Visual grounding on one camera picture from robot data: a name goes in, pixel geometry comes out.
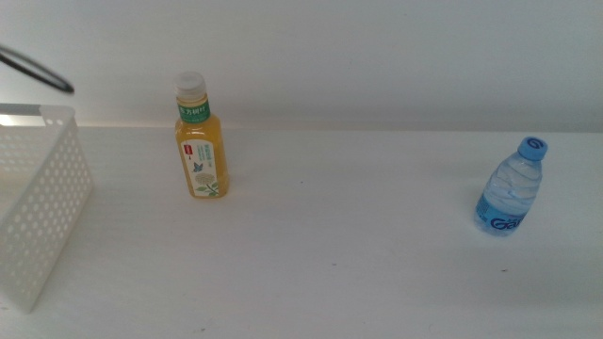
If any yellow tea bottle white cap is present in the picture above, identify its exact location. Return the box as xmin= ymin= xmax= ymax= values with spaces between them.
xmin=172 ymin=70 xmax=231 ymax=200

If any blue-capped clear water bottle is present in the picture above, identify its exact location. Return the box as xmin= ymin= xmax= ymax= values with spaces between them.
xmin=473 ymin=136 xmax=549 ymax=237

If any white perforated plastic basket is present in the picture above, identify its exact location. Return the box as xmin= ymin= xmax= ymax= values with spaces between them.
xmin=0 ymin=103 xmax=94 ymax=315

